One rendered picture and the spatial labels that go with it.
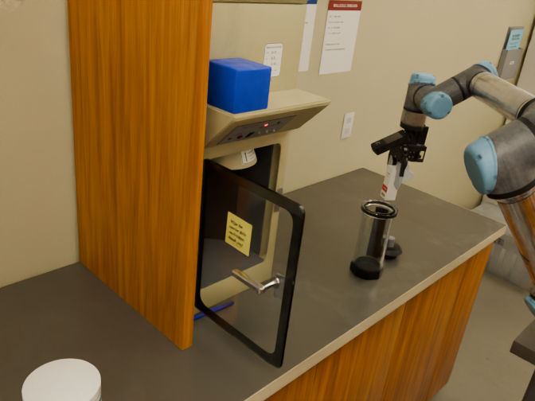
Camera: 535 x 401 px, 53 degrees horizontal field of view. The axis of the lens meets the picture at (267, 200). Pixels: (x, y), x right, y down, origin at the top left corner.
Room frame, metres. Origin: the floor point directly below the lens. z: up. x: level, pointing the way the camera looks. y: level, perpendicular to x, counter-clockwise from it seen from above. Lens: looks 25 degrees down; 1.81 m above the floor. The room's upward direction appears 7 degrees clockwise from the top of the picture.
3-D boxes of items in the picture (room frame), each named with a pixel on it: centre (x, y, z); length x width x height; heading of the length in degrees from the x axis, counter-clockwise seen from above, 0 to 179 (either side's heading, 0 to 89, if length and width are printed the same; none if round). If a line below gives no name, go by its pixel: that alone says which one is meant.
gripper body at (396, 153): (1.63, -0.42, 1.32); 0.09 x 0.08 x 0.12; 107
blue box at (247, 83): (1.12, 0.09, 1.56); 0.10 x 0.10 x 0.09; 48
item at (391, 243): (1.58, -0.42, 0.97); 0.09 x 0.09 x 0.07
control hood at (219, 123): (1.20, 0.02, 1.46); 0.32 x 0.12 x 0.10; 138
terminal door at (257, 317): (1.01, 0.04, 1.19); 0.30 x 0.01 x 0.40; 48
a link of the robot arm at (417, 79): (1.62, -0.42, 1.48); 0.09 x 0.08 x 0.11; 9
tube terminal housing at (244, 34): (1.32, 0.16, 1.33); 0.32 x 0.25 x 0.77; 138
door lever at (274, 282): (0.94, 0.01, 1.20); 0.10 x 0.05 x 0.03; 48
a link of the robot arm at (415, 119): (1.63, -0.41, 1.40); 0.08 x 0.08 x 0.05
